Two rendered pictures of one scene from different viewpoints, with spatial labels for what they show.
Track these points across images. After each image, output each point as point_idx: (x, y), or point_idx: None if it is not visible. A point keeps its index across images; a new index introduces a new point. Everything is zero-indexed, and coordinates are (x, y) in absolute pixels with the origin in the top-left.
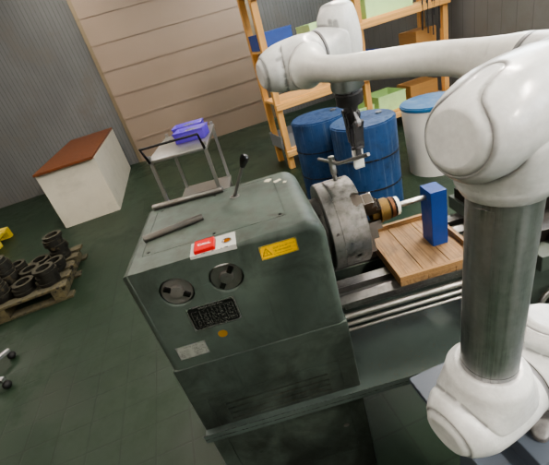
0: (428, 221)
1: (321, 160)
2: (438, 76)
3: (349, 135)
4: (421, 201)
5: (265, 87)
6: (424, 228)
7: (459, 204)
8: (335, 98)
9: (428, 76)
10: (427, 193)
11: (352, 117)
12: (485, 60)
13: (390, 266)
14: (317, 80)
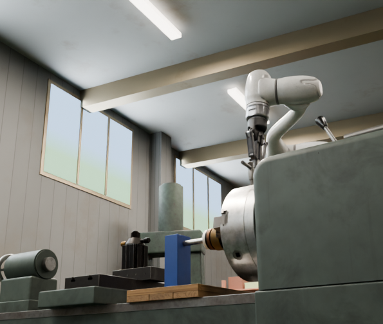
0: (186, 270)
1: (246, 164)
2: (277, 140)
3: (257, 150)
4: (178, 251)
5: (321, 95)
6: (181, 283)
7: (112, 289)
8: (265, 121)
9: (279, 138)
10: (187, 238)
11: (264, 139)
12: (284, 143)
13: (245, 292)
14: (304, 111)
